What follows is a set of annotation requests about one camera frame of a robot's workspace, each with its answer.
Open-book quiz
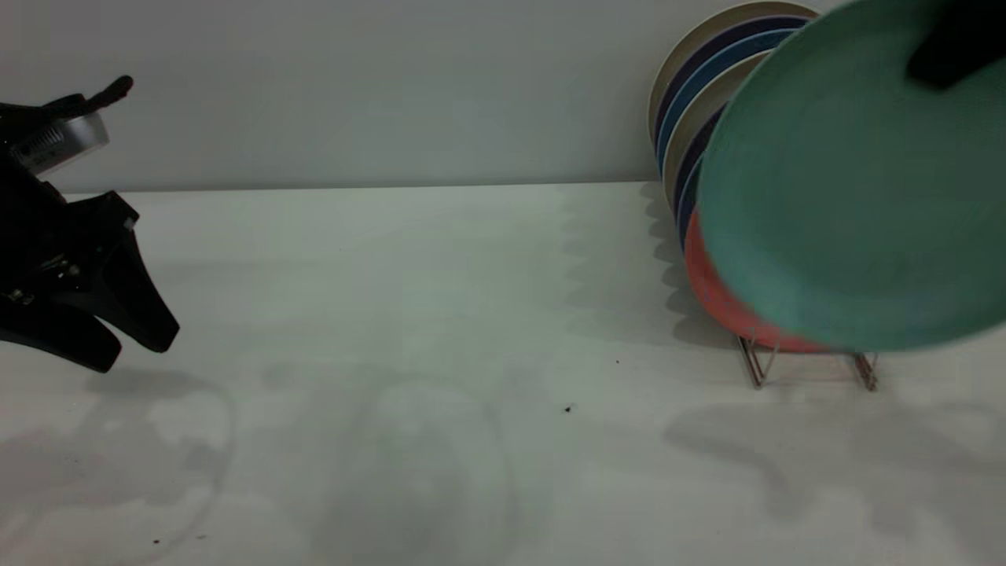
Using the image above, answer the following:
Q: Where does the black braided cable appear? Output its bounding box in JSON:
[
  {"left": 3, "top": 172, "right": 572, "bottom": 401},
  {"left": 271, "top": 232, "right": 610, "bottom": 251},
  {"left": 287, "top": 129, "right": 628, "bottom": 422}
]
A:
[{"left": 46, "top": 75, "right": 135, "bottom": 120}]

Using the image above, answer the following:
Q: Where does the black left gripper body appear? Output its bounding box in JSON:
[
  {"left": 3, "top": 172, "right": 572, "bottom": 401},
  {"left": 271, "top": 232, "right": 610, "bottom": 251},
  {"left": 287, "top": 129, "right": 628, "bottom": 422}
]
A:
[{"left": 0, "top": 101, "right": 141, "bottom": 325}]

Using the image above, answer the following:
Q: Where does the pink round plate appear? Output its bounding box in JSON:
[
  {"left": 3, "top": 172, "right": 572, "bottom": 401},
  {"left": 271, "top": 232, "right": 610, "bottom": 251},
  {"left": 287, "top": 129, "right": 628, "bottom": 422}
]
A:
[{"left": 683, "top": 209, "right": 835, "bottom": 355}]

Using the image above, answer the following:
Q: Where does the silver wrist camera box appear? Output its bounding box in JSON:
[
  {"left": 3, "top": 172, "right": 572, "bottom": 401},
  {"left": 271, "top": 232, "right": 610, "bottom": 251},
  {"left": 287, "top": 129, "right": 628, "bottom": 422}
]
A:
[{"left": 11, "top": 112, "right": 110, "bottom": 177}]

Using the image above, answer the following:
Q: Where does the beige round plate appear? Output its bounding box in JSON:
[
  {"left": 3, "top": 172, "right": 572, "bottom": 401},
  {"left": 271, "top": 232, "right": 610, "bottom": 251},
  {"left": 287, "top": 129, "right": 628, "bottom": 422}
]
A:
[
  {"left": 648, "top": 1, "right": 822, "bottom": 146},
  {"left": 662, "top": 52, "right": 771, "bottom": 207}
]

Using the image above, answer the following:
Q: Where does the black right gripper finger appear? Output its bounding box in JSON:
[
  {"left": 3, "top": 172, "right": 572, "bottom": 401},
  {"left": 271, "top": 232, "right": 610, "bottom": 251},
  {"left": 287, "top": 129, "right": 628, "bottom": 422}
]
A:
[{"left": 906, "top": 0, "right": 1006, "bottom": 90}]

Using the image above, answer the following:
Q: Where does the metal wire plate rack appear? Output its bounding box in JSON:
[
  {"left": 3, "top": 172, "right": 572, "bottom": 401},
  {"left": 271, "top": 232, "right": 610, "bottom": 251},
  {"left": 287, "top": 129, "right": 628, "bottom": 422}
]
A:
[{"left": 736, "top": 333, "right": 879, "bottom": 392}]

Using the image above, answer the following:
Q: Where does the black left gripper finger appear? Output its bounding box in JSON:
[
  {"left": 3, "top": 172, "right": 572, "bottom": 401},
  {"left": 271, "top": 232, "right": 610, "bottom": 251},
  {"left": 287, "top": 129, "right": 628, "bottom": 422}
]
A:
[
  {"left": 77, "top": 226, "right": 182, "bottom": 354},
  {"left": 0, "top": 312, "right": 122, "bottom": 374}
]

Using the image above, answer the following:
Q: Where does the blue round plate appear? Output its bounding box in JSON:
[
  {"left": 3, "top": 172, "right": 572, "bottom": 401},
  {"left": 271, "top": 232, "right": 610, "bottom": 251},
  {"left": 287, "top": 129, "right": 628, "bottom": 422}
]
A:
[
  {"left": 677, "top": 157, "right": 704, "bottom": 248},
  {"left": 658, "top": 29, "right": 796, "bottom": 170}
]

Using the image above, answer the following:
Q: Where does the dark purple round plate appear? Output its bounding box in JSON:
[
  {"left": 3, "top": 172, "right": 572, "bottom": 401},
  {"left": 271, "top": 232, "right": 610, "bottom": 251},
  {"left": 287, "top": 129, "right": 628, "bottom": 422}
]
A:
[
  {"left": 654, "top": 15, "right": 810, "bottom": 134},
  {"left": 673, "top": 106, "right": 725, "bottom": 215}
]

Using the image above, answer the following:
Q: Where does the green round plate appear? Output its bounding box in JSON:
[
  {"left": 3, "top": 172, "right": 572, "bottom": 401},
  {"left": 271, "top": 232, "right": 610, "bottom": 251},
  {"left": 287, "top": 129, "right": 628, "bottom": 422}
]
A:
[{"left": 696, "top": 0, "right": 1006, "bottom": 353}]

